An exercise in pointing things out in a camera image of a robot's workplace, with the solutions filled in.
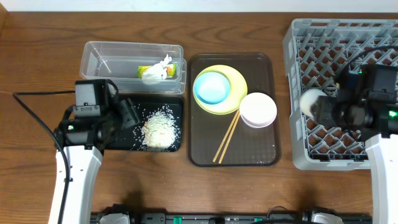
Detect white tissue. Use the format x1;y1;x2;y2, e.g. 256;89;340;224
137;54;175;85

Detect pink bowl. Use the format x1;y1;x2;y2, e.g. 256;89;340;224
239;92;277;128

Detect black waste tray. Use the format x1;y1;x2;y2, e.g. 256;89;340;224
106;95;184;152

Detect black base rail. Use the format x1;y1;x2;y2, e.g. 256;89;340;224
89;204;373;224

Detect yellow plate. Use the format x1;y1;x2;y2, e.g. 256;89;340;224
193;65;248;115

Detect grey dishwasher rack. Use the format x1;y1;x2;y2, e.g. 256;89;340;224
282;19;397;171

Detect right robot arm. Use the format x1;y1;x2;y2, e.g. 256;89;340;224
300;89;397;223

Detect clear plastic waste bin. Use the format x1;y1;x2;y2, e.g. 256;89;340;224
80;41;187;95

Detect pale green cup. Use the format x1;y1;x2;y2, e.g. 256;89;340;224
299;88;326;118

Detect wooden chopstick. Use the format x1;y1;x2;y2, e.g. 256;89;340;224
212;108;240;163
217;110;241;165

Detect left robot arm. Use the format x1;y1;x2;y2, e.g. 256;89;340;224
49;98;139;223

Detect rice food scraps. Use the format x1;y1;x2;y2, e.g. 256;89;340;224
132;105;181;152

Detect light blue bowl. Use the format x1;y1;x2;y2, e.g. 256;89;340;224
193;72;231;105

